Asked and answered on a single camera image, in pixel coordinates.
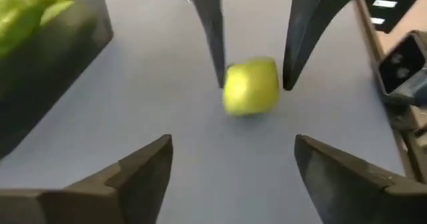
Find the black striped-edge floor mat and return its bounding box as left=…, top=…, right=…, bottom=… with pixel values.
left=363, top=0, right=427, bottom=34

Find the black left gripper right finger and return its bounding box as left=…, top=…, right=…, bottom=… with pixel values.
left=294, top=133, right=427, bottom=224

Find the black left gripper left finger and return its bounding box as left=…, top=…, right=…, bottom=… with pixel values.
left=0, top=133, right=174, bottom=224

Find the dark grey plastic basket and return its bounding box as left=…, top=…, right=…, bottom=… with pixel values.
left=0, top=0, right=115, bottom=160

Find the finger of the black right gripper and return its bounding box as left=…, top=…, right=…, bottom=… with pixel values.
left=169, top=0, right=227, bottom=89
left=282, top=0, right=380, bottom=92

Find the green toy lime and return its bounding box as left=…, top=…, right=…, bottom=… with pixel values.
left=222, top=57, right=281, bottom=117

